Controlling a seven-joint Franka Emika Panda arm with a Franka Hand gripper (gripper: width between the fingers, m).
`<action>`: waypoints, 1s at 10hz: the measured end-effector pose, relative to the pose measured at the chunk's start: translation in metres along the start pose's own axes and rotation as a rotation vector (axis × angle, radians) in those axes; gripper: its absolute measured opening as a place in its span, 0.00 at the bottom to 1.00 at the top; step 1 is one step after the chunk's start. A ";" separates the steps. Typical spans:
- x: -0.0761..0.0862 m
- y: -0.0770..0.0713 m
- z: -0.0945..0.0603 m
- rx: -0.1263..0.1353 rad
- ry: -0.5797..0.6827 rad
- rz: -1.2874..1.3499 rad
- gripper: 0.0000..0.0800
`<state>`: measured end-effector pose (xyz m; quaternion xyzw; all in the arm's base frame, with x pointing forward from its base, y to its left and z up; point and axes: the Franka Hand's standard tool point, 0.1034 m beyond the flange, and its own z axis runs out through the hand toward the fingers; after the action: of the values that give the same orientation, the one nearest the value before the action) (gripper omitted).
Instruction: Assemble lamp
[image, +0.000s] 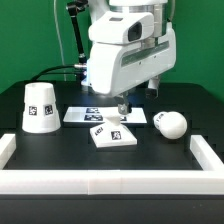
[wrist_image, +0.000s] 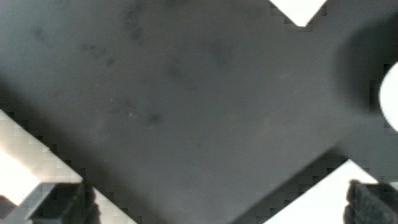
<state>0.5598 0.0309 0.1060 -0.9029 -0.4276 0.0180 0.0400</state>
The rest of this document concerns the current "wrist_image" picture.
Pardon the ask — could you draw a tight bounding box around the white U-shaped frame wall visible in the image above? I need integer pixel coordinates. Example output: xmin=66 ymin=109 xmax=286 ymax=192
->
xmin=0 ymin=109 xmax=144 ymax=224

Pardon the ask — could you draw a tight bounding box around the white lamp bulb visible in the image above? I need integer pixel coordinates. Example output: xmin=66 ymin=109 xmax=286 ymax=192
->
xmin=379 ymin=61 xmax=398 ymax=132

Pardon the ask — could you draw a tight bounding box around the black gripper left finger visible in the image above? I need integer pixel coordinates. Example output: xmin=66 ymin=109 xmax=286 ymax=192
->
xmin=25 ymin=183 xmax=101 ymax=224

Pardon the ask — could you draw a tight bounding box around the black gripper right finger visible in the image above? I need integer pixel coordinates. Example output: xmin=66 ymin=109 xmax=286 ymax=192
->
xmin=343 ymin=180 xmax=398 ymax=224

